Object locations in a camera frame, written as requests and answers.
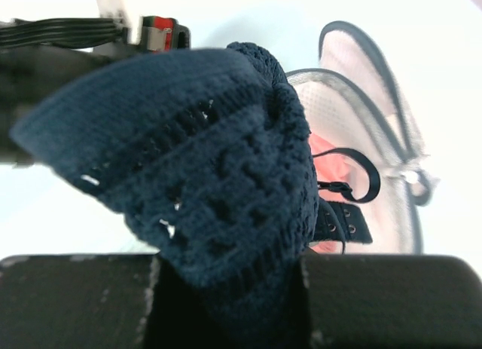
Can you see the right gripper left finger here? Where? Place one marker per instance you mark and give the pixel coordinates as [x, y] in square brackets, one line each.
[77, 301]

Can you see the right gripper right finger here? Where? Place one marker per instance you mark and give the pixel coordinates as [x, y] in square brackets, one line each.
[393, 301]

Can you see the pink bra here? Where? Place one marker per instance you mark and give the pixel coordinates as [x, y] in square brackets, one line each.
[330, 168]

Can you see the navy blue lace bra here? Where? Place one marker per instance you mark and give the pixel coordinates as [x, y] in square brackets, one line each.
[206, 155]

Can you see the white mesh laundry bag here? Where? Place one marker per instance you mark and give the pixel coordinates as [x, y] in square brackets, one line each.
[353, 100]

